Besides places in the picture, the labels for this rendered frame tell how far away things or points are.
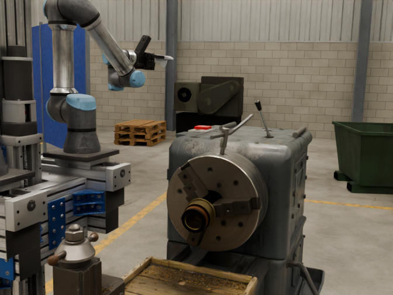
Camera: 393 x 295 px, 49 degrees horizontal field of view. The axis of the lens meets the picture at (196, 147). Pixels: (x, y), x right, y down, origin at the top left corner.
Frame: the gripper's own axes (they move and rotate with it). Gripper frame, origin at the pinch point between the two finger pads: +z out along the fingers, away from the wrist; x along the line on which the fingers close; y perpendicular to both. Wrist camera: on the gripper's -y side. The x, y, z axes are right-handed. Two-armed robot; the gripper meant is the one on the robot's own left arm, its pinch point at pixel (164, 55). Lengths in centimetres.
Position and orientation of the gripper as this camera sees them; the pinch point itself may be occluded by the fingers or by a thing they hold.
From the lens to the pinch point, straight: 227.1
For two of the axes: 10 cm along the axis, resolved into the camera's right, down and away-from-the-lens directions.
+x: 7.0, 2.6, -6.6
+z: 7.0, -1.0, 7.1
